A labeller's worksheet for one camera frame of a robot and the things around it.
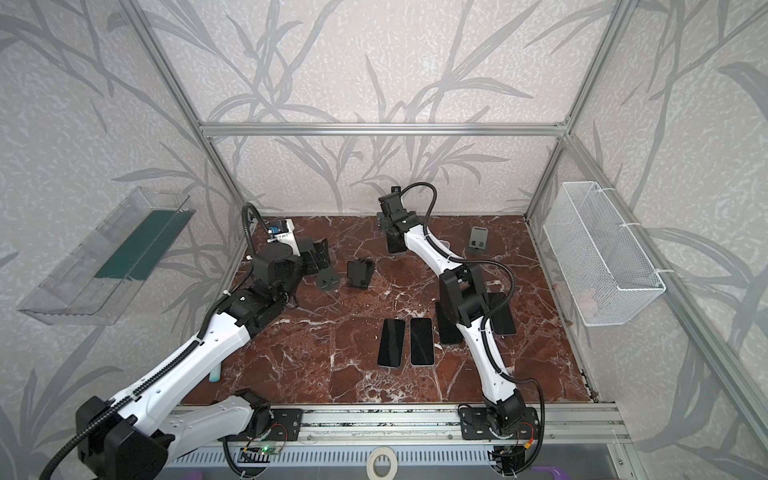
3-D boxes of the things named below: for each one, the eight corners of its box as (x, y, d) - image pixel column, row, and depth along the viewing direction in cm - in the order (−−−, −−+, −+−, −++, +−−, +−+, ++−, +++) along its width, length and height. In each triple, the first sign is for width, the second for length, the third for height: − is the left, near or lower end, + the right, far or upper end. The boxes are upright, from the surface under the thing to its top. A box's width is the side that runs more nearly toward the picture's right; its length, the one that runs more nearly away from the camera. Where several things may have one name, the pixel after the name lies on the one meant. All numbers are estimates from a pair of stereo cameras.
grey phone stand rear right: (468, 251, 111) (471, 237, 105) (468, 238, 115) (472, 225, 109) (482, 253, 111) (487, 240, 105) (483, 241, 114) (487, 227, 109)
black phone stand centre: (346, 285, 102) (342, 273, 96) (353, 267, 107) (350, 254, 101) (367, 289, 101) (365, 277, 95) (373, 271, 106) (371, 258, 100)
